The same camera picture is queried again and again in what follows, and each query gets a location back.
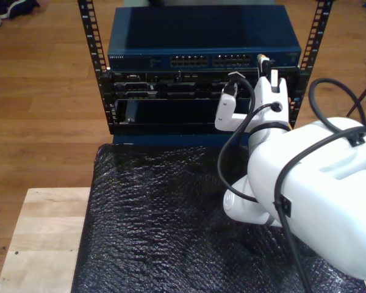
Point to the black chassis with red light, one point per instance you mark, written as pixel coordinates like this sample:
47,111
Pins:
170,114

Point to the black rack server unit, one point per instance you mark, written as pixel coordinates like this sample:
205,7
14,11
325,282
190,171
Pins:
146,87

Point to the black textured mat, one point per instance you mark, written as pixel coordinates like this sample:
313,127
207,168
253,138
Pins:
155,229

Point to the dark sneaker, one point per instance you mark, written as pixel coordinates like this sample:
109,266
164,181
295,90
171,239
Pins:
18,7

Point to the black perforated rack post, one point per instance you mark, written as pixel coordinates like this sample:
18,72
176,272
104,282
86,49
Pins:
93,39
315,33

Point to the blue network switch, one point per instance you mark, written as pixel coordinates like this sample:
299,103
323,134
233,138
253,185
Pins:
201,27

